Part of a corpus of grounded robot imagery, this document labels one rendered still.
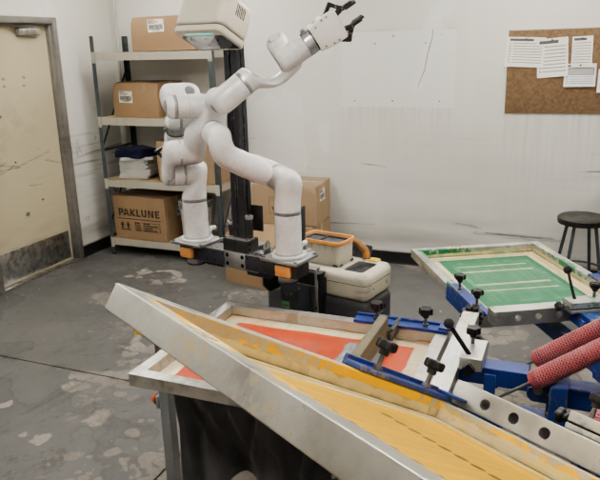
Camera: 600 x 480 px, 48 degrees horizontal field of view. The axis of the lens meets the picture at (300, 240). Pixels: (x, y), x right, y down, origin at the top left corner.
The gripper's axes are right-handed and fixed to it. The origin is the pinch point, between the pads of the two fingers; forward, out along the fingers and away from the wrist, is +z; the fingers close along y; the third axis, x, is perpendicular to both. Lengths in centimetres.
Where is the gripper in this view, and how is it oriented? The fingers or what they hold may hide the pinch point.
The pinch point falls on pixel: (353, 11)
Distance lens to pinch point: 223.7
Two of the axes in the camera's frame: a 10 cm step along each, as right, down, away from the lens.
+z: 8.3, -5.5, -1.0
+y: 5.3, 7.2, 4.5
